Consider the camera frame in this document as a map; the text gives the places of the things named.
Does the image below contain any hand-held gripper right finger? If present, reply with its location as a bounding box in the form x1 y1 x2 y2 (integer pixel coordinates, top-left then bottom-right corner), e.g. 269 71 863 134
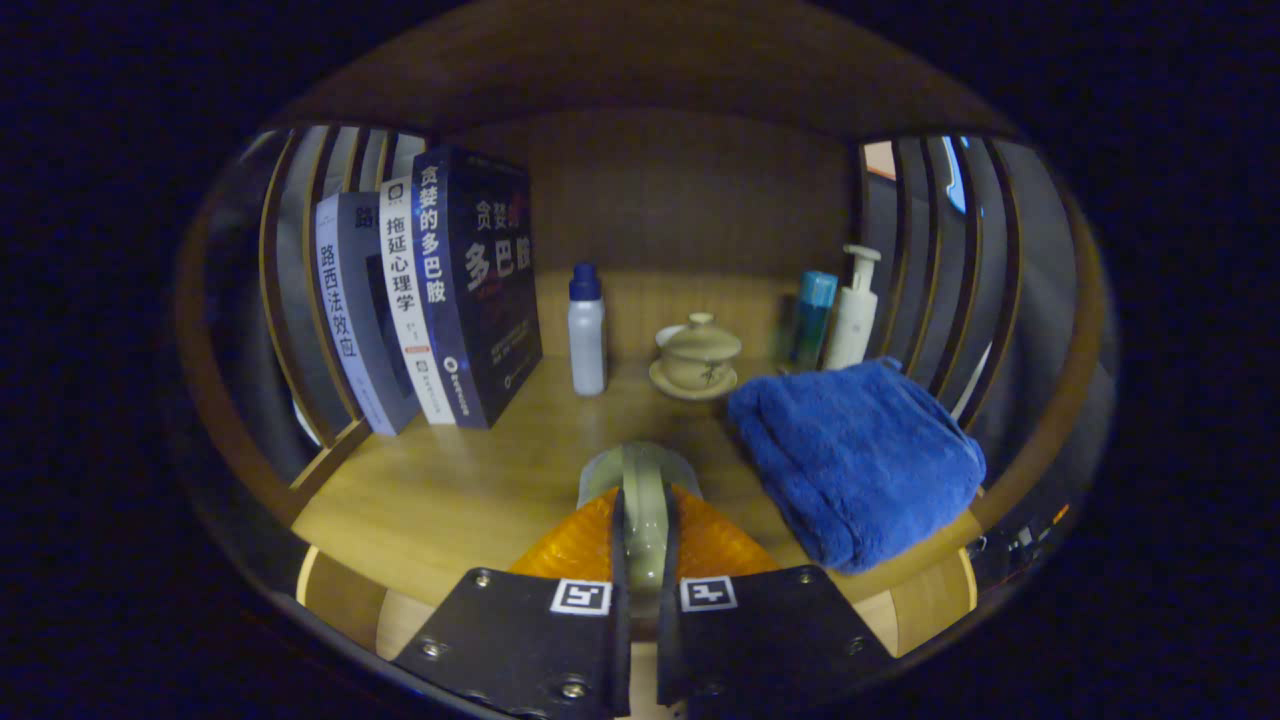
655 485 896 713

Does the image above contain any blue folded towel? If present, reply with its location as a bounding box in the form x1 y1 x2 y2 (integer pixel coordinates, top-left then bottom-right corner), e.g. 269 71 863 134
727 358 987 575

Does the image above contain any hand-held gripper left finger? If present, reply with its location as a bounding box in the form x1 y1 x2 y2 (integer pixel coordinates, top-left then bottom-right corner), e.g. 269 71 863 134
392 487 633 720

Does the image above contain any white pump bottle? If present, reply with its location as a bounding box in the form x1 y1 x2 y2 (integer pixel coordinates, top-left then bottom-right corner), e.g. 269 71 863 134
822 245 883 371

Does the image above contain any light blue book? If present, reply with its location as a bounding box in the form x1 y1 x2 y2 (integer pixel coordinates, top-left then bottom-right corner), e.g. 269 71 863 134
315 192 421 437

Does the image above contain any pale green cup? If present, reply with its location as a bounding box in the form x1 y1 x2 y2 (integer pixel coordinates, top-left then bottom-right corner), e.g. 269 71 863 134
578 441 703 601

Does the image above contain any wooden countertop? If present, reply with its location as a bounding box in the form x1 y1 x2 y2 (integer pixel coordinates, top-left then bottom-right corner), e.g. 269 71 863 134
290 270 986 606

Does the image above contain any white book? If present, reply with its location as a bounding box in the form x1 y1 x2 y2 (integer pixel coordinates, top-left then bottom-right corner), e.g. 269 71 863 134
378 176 456 426

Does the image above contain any beige lidded tea cup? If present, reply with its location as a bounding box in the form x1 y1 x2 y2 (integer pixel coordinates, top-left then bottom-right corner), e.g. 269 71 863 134
649 312 743 402

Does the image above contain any wooden cabinet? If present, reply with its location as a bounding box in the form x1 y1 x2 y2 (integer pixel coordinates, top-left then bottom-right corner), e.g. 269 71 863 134
170 0 1119 701

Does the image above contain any dark navy book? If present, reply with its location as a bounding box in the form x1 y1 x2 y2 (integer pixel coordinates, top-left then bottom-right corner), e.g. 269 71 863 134
410 147 544 430

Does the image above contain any teal bottle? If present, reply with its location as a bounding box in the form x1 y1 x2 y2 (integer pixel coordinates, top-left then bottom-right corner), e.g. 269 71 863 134
792 270 839 371

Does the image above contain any white bottle with blue cap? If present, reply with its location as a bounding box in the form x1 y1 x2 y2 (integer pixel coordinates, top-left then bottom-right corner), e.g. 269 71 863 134
567 263 608 397

